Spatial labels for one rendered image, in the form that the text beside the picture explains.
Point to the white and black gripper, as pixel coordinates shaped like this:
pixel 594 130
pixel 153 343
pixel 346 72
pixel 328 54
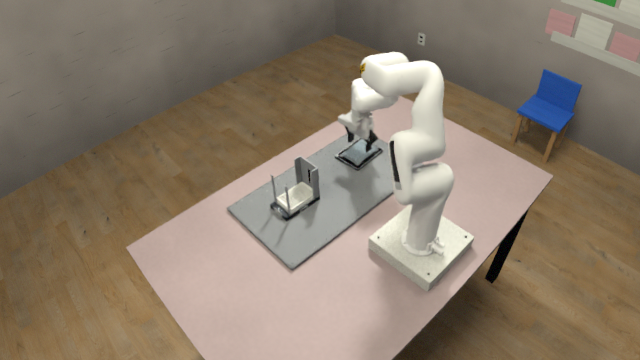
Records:
pixel 367 127

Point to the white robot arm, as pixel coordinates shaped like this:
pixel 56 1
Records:
pixel 425 141

